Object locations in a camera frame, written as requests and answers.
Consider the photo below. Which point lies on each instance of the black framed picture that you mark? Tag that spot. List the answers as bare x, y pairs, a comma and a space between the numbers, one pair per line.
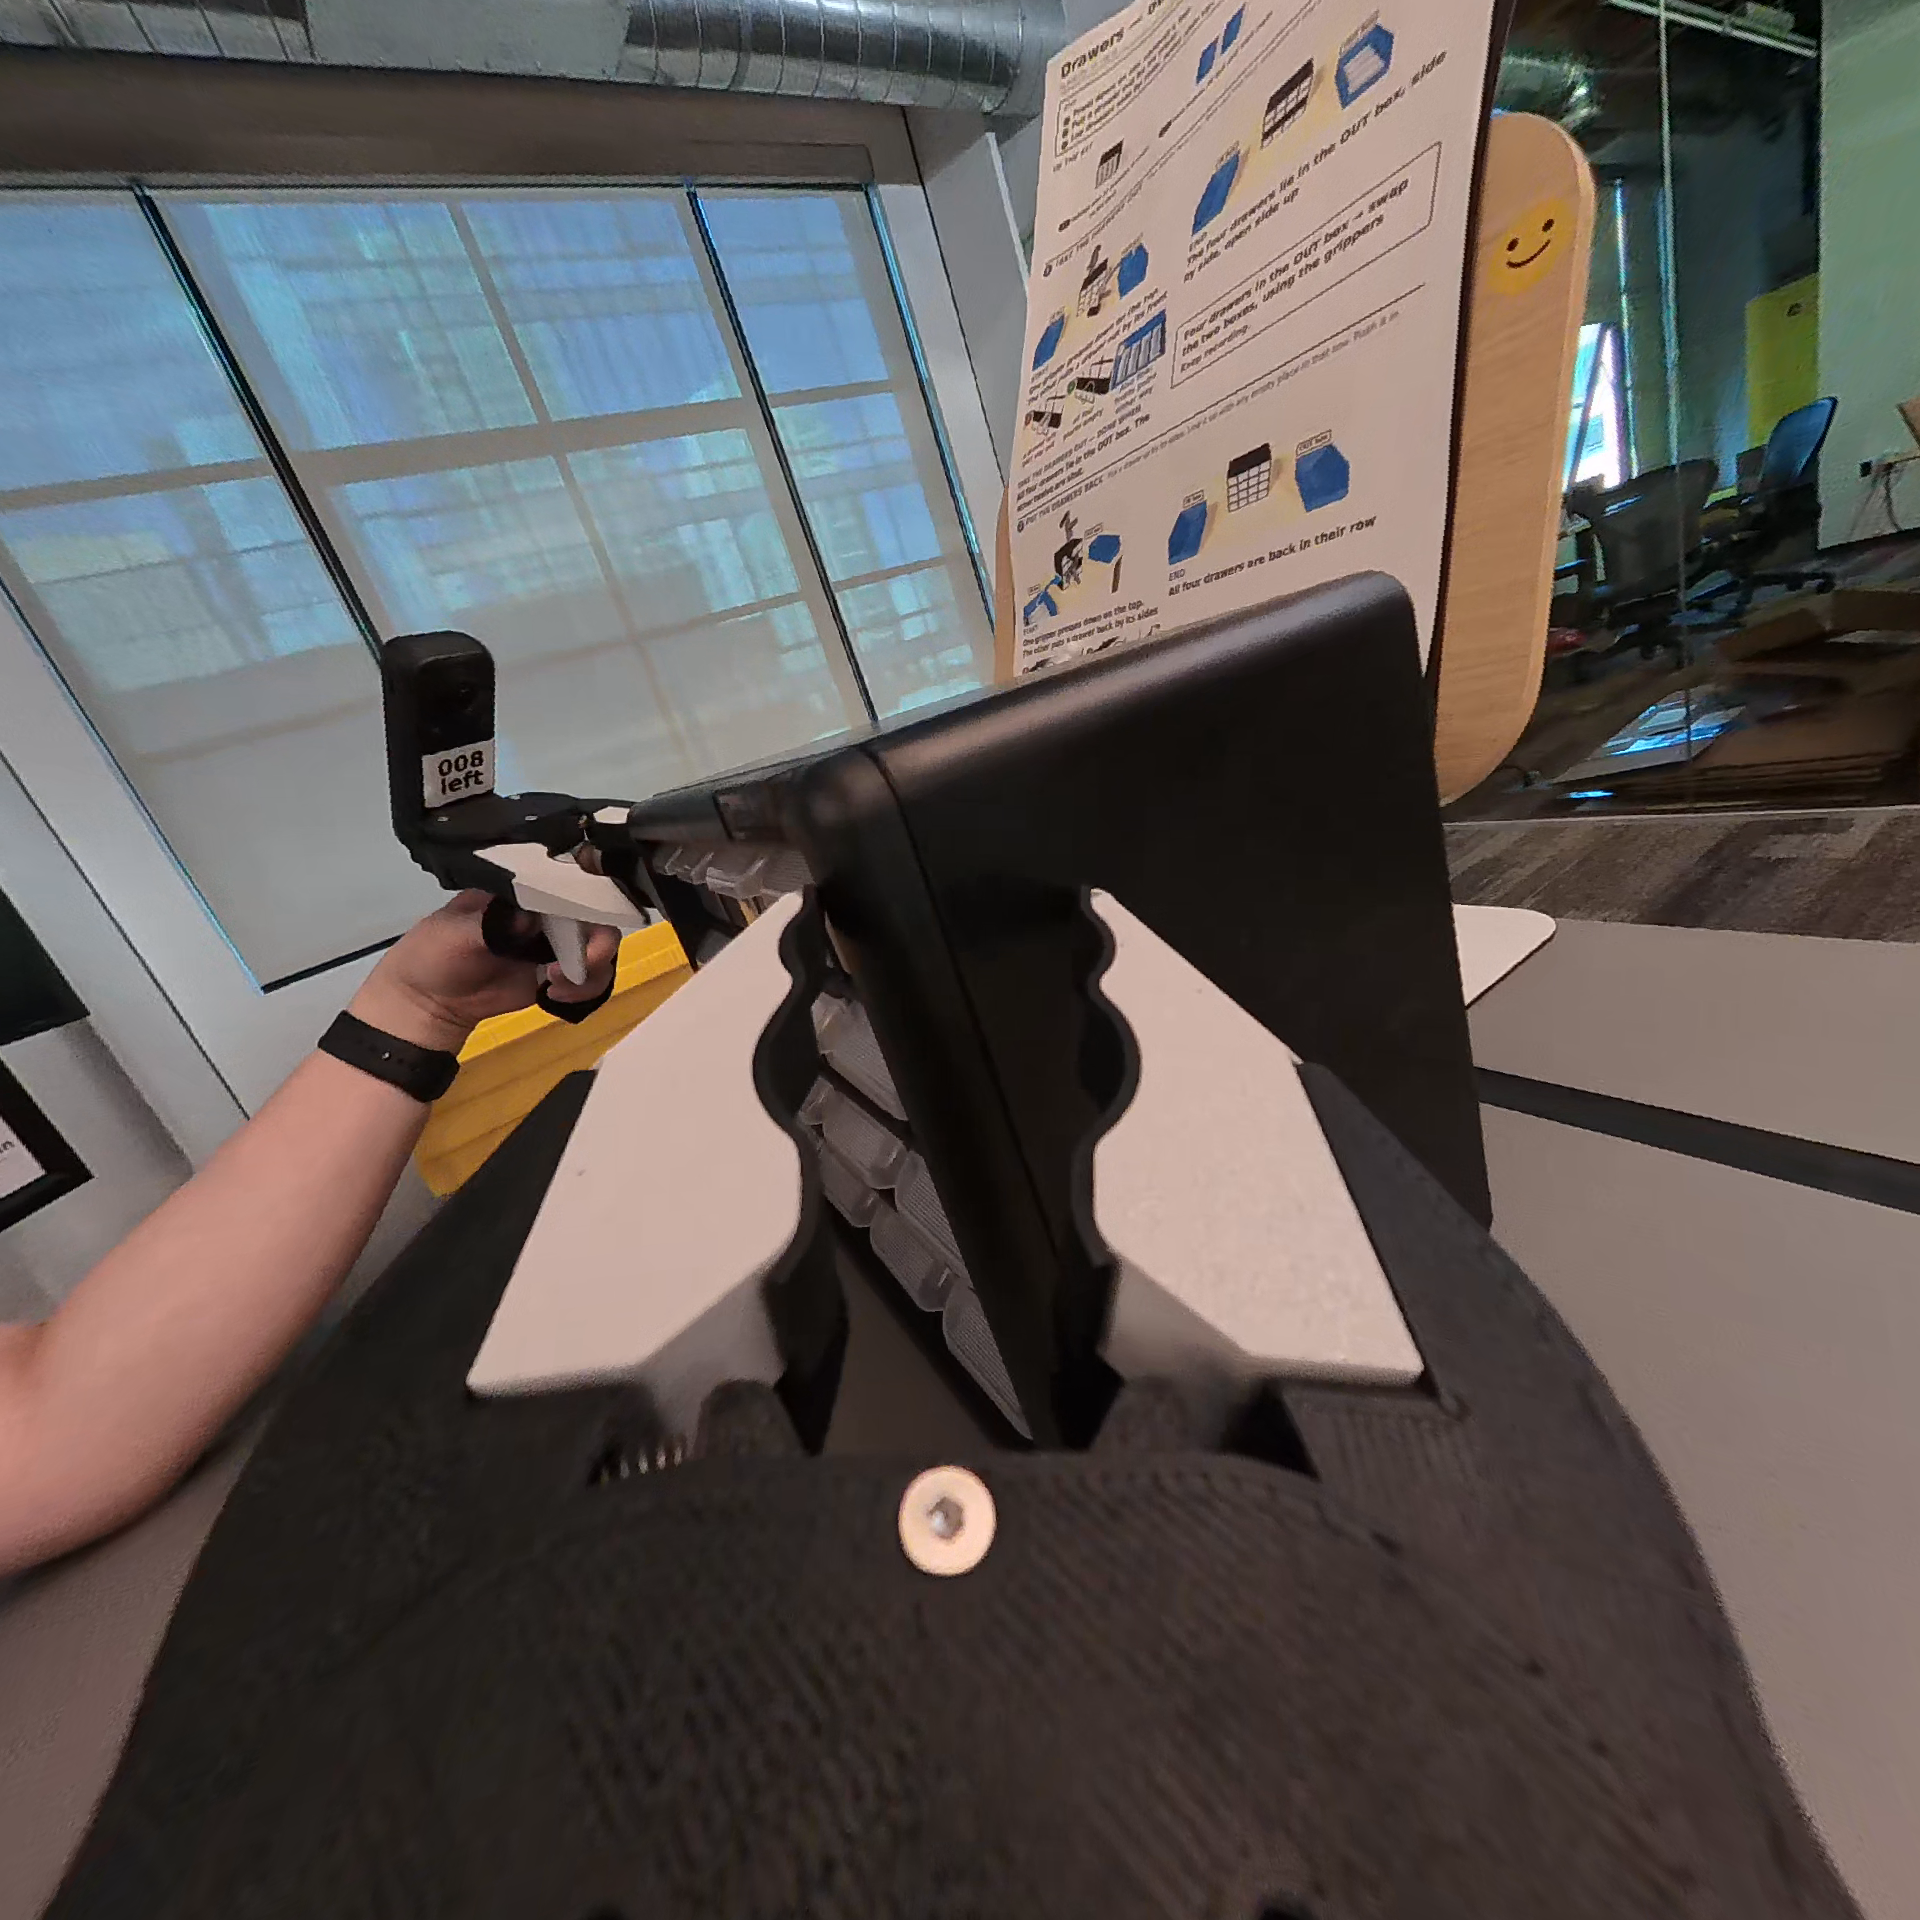
38, 1158

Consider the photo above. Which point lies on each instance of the yellow smiley sticker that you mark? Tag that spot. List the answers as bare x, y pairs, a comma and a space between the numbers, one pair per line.
1532, 249

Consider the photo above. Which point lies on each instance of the dark office chair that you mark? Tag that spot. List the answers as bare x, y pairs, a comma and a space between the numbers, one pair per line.
1634, 527

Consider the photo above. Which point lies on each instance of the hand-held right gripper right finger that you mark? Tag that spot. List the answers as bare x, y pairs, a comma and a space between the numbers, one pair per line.
1243, 1201

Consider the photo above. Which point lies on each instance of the window with blinds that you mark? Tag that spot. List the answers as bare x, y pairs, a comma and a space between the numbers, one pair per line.
525, 450

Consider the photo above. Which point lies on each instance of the person's left forearm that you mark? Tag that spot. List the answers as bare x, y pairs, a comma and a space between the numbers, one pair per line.
178, 1321

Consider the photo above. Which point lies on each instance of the white stand base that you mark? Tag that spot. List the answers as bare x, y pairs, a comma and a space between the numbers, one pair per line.
1501, 953

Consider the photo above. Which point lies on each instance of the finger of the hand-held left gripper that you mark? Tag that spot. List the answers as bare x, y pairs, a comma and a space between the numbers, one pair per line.
607, 822

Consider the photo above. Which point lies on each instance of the printed instruction sheet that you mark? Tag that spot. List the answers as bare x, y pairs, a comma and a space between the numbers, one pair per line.
1277, 301

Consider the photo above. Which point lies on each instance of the wooden display board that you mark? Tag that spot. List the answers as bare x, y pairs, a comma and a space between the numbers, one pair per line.
1515, 494

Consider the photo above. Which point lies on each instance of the black wristband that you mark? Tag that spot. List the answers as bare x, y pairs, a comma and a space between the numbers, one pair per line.
382, 1055

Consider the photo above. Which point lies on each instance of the cardboard pile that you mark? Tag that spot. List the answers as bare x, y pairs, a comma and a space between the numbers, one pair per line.
1739, 718

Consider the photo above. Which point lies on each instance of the black drawer cabinet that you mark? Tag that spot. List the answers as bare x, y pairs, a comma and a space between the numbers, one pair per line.
1201, 841

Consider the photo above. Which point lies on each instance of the blue office chair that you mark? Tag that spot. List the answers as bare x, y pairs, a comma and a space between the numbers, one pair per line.
1783, 465

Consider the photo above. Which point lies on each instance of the yellow wall poster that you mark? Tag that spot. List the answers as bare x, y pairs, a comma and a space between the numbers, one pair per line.
1783, 354

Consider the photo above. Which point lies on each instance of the yellow plastic bin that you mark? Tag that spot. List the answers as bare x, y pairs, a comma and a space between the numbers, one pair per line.
512, 1095

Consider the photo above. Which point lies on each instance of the silver ventilation duct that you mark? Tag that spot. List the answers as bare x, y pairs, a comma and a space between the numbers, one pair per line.
825, 39

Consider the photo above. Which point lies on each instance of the person's left hand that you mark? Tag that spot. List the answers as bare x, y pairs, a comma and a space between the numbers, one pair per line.
435, 975

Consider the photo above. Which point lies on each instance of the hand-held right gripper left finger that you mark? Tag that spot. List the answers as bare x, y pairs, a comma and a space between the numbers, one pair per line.
647, 1201

